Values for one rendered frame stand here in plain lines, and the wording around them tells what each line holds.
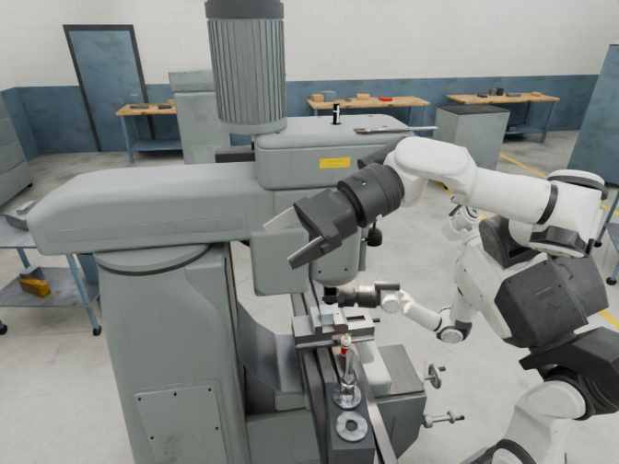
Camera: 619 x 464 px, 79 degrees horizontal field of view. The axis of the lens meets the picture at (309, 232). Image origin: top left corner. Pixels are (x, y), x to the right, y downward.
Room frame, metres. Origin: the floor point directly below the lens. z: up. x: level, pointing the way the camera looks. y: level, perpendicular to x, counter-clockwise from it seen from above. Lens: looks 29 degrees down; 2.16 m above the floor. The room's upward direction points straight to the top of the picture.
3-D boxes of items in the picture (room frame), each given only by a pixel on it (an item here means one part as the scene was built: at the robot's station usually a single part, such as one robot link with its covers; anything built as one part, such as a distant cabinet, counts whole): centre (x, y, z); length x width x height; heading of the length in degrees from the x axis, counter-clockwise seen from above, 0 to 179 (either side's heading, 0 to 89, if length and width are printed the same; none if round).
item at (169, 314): (1.06, 0.53, 0.78); 0.50 x 0.46 x 1.56; 99
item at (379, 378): (1.16, -0.08, 0.82); 0.50 x 0.35 x 0.12; 99
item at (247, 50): (1.12, 0.17, 2.05); 0.20 x 0.20 x 0.32
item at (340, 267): (1.16, -0.08, 1.47); 0.21 x 0.19 x 0.32; 9
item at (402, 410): (1.16, -0.11, 0.46); 0.80 x 0.30 x 0.60; 99
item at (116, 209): (1.08, 0.41, 1.66); 0.80 x 0.23 x 0.20; 99
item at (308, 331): (1.22, -0.10, 1.01); 0.35 x 0.15 x 0.11; 100
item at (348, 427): (0.71, -0.12, 1.06); 0.22 x 0.12 x 0.20; 2
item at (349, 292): (1.15, -0.17, 1.23); 0.13 x 0.12 x 0.10; 174
